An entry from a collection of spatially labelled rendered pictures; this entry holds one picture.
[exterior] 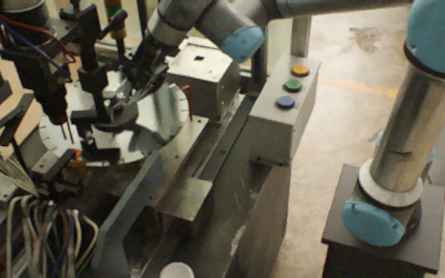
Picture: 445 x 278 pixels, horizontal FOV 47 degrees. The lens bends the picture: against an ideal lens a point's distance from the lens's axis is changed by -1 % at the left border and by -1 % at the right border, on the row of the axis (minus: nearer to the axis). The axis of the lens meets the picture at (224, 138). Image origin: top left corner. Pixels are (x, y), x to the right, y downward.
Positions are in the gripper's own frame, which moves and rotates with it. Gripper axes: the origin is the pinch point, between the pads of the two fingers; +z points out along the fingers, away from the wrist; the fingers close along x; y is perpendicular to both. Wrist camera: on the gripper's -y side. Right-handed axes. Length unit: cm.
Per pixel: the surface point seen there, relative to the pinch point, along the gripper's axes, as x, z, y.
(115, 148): 5.8, 3.5, 11.1
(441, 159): 101, 25, -133
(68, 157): 0.8, 4.8, 19.7
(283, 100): 26.3, -11.0, -22.6
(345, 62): 44, 47, -195
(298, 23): 16.4, -19.6, -42.7
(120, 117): 1.4, 3.1, 3.6
